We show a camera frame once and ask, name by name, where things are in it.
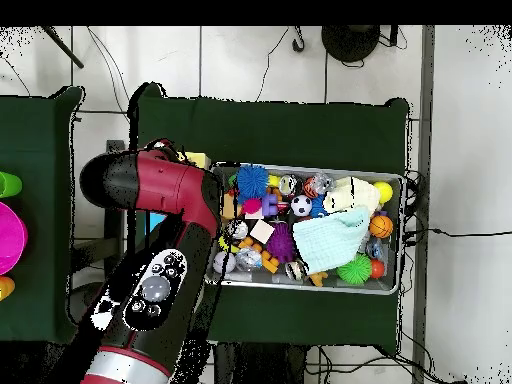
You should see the blue spiky rubber ball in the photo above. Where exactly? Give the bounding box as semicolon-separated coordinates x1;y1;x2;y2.
235;163;270;201

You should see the mint knitted cloth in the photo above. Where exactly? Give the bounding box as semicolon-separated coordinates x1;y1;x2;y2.
291;206;371;275

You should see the cream knitted cloth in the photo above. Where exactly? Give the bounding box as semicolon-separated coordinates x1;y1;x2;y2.
322;176;382;216

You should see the wooden three-hole sorting box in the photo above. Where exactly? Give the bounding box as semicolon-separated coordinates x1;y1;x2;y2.
147;150;212;233

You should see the pale wooden block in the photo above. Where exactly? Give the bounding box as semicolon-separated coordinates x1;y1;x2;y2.
249;218;276;245

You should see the purple spiky ball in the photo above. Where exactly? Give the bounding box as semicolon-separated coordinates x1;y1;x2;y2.
265;222;296;264

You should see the small soccer ball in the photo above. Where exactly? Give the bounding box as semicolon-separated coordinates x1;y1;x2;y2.
290;194;313;217

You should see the white baseball toy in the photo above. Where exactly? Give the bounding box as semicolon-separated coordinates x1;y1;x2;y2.
212;250;237;274

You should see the dark green tablecloth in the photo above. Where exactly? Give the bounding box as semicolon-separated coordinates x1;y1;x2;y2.
0;85;91;347
125;81;411;348

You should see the large green spiky ball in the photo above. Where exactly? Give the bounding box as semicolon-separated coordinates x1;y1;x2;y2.
336;253;373;286

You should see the orange basketball toy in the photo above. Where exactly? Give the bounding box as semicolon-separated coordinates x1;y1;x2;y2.
368;214;394;240

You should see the yellow plastic ball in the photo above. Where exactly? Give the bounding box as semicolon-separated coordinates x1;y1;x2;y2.
373;180;394;205

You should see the black stand bar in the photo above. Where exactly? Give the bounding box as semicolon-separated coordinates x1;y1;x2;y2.
104;139;126;283

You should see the black round stand base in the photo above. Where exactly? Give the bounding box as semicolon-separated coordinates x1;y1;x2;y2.
320;25;381;64

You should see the grey round base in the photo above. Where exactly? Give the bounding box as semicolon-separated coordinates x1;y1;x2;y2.
66;280;103;326

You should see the pink plastic bowl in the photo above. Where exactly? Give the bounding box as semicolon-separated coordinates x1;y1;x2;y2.
0;200;29;276

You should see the green plastic cup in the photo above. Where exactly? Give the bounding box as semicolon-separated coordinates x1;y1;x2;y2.
0;170;24;200

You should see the black rod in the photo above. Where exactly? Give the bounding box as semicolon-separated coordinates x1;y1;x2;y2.
40;25;85;70

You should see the orange plastic toy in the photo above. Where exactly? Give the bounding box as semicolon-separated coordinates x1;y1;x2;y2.
0;275;16;302

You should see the wire mesh bin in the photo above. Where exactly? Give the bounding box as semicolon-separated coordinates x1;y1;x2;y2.
203;160;406;296

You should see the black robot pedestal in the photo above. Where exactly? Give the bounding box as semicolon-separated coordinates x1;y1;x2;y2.
211;343;321;384

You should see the black cable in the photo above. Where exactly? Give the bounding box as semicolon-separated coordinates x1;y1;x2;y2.
403;226;512;239

